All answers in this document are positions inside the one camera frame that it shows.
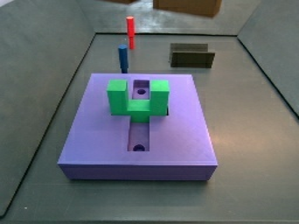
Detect green U-shaped block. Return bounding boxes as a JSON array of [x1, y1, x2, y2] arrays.
[[107, 80, 171, 123]]

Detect blue cylindrical peg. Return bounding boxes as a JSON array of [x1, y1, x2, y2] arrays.
[[118, 44, 129, 74]]

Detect purple base board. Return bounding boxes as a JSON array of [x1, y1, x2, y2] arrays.
[[58, 73, 218, 180]]

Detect red hexagonal peg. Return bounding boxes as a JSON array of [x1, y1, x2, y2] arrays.
[[126, 16, 137, 50]]

